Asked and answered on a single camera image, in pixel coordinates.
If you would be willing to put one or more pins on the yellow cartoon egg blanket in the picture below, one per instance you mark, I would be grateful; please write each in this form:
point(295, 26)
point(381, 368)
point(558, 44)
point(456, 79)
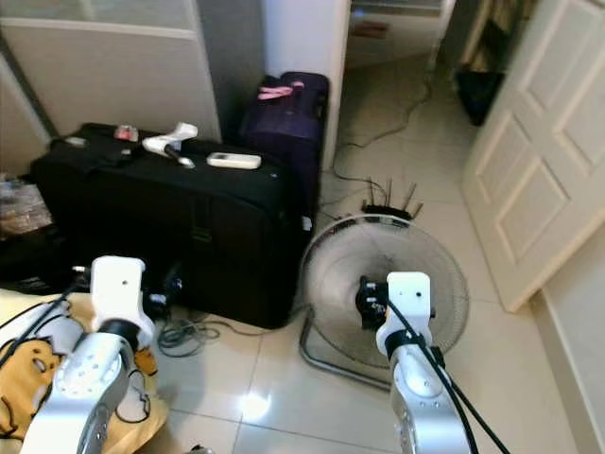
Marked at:
point(38, 378)

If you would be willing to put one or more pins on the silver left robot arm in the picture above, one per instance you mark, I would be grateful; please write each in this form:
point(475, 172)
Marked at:
point(90, 378)

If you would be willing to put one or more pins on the metal floor fan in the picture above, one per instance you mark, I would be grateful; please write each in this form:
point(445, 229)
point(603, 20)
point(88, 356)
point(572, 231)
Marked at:
point(340, 255)

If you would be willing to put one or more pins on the black router with antennas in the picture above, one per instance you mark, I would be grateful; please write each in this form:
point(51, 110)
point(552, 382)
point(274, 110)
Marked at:
point(388, 210)

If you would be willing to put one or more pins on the white remote control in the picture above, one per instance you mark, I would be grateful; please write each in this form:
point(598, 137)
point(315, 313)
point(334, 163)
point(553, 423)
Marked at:
point(233, 160)

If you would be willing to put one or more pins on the white hair dryer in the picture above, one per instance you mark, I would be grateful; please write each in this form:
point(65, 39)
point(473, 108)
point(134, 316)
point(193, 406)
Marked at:
point(165, 142)

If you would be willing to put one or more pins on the small red packet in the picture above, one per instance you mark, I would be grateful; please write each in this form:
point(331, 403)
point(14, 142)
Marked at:
point(126, 132)

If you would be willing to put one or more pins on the clear plastic bag of items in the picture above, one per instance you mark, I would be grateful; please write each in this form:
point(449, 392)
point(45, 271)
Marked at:
point(21, 213)

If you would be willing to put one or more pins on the purple suitcase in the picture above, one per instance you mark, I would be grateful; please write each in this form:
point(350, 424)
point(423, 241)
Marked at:
point(288, 128)

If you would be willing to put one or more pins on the beige sliding wardrobe door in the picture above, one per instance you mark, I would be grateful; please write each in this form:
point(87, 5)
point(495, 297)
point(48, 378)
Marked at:
point(113, 76)

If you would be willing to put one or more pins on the white panelled door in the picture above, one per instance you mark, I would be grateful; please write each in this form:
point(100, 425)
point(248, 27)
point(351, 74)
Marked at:
point(539, 161)

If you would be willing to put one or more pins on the pink cloth item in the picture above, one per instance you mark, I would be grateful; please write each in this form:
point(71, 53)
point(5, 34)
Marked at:
point(279, 92)

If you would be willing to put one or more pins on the dark yellow curtain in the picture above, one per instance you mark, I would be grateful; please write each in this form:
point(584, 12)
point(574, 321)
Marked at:
point(501, 33)

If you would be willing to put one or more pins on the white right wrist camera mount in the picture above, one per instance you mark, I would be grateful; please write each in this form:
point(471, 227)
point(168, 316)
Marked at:
point(408, 298)

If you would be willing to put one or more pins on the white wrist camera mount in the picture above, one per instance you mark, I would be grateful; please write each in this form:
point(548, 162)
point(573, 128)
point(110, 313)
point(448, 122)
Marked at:
point(118, 284)
point(408, 298)

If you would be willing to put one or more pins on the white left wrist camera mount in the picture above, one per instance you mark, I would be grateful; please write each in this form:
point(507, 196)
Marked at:
point(118, 284)

